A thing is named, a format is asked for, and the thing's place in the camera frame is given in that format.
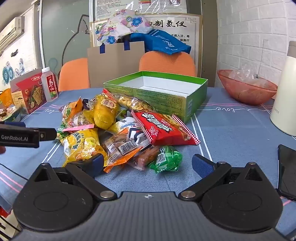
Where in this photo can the yellow corn snack packet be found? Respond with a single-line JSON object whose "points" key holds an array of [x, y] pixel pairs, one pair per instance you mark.
{"points": [[104, 111]]}

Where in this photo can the pink orange snack packet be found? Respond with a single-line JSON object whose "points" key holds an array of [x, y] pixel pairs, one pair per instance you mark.
{"points": [[73, 119]]}

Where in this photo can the left orange chair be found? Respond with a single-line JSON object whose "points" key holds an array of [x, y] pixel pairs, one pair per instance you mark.
{"points": [[74, 75]]}

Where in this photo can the white thermos jug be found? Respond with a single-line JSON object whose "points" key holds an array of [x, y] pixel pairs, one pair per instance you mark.
{"points": [[283, 113]]}

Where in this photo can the orange barcode snack packet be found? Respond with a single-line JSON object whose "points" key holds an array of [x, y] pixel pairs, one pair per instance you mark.
{"points": [[120, 149]]}

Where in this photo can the brown paper bag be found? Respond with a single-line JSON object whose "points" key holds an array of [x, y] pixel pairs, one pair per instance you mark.
{"points": [[111, 61]]}

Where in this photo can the wall information poster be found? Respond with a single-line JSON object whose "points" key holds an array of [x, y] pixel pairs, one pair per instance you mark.
{"points": [[107, 7]]}

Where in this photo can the green wrapped snack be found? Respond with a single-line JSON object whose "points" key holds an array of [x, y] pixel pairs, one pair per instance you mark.
{"points": [[168, 159]]}

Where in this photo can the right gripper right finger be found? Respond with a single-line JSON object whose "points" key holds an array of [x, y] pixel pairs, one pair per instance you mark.
{"points": [[212, 174]]}

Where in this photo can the black smartphone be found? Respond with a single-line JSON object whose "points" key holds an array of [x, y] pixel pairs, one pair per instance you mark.
{"points": [[286, 185]]}

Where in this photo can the peanut snack packet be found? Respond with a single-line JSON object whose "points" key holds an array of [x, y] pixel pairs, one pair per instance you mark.
{"points": [[130, 103]]}

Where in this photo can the brown bar snack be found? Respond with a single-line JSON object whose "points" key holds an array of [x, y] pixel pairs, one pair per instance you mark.
{"points": [[141, 160]]}

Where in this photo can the floral cloth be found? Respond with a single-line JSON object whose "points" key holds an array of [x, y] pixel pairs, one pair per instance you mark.
{"points": [[122, 23]]}

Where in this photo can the person's left hand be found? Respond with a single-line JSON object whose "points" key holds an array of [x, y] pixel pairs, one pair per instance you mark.
{"points": [[2, 150]]}

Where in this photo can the white blue cartoon snack packet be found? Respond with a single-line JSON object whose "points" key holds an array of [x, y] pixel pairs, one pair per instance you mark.
{"points": [[130, 127]]}

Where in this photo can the framed calligraphy poster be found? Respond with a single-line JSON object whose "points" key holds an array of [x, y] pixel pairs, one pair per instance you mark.
{"points": [[185, 27]]}

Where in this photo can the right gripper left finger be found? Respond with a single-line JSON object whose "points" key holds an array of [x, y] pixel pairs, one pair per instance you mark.
{"points": [[83, 174]]}

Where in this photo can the white drink bottle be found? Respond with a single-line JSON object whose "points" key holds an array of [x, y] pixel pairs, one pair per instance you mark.
{"points": [[50, 85]]}

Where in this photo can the right orange chair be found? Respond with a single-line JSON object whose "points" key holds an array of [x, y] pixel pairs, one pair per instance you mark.
{"points": [[177, 63]]}

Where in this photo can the green cardboard box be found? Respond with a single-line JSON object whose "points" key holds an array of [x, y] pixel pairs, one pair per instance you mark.
{"points": [[167, 93]]}

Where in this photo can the white air conditioner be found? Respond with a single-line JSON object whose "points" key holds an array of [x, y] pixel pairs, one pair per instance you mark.
{"points": [[11, 32]]}

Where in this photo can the yellow lemon candy bag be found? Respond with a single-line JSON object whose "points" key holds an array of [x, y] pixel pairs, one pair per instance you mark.
{"points": [[82, 145]]}

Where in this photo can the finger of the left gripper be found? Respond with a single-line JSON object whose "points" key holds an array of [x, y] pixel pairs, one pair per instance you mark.
{"points": [[47, 134]]}

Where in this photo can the red cracker box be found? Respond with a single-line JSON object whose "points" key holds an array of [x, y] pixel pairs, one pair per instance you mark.
{"points": [[27, 91]]}

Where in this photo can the orange chair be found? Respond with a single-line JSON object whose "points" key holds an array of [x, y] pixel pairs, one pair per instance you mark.
{"points": [[177, 63], [74, 75]]}

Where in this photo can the blue fabric bag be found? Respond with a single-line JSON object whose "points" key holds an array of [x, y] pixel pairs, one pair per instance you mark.
{"points": [[161, 41]]}

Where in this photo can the red noodle snack packet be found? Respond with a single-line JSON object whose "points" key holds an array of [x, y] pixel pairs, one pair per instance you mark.
{"points": [[164, 130]]}

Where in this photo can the red plastic bowl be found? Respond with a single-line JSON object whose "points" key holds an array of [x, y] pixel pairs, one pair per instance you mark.
{"points": [[245, 92]]}

